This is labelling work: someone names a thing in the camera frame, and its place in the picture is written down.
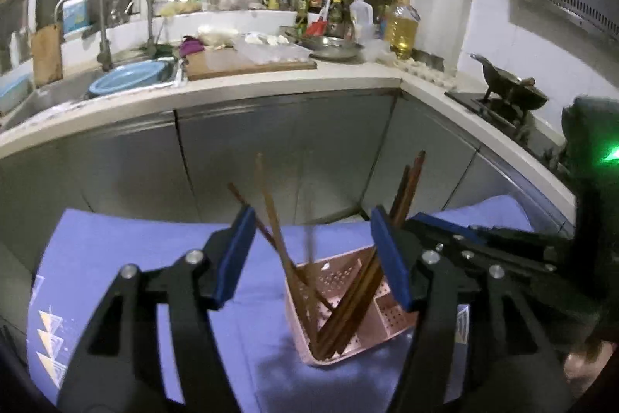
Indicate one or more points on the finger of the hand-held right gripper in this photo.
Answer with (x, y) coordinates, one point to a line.
(532, 241)
(449, 231)

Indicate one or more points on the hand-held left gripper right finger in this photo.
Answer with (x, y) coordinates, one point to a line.
(389, 258)

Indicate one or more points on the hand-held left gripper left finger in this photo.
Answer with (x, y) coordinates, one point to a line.
(237, 251)

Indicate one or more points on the pink plastic utensil basket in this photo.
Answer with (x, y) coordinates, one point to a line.
(387, 321)

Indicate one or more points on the bundle of wooden chopsticks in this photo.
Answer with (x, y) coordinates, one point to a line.
(348, 306)

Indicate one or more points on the purple patterned tablecloth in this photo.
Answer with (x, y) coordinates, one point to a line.
(121, 243)

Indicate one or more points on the gas stove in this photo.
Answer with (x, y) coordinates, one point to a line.
(503, 115)

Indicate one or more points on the egg carton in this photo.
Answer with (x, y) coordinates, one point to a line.
(425, 70)

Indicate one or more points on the flat wooden cutting board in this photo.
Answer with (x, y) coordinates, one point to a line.
(217, 65)

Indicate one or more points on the clear plastic egg tray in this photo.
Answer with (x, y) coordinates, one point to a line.
(275, 50)

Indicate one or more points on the blue plastic basin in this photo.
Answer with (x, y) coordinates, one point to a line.
(125, 79)

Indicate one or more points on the yellow cooking oil bottle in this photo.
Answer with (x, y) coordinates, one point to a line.
(402, 31)

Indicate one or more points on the white plastic jug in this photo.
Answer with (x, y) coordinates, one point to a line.
(361, 18)

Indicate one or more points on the steel sink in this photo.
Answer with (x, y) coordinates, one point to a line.
(63, 93)

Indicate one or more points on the curved steel faucet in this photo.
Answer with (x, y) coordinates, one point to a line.
(147, 21)

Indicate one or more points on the angular steel faucet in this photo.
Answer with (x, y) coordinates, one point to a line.
(102, 40)

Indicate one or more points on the upright wooden cutting board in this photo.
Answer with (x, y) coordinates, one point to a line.
(47, 57)

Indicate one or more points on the light blue plastic tub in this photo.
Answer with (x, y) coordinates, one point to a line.
(13, 93)

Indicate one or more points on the water filter with blue label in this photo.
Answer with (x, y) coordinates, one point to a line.
(76, 14)

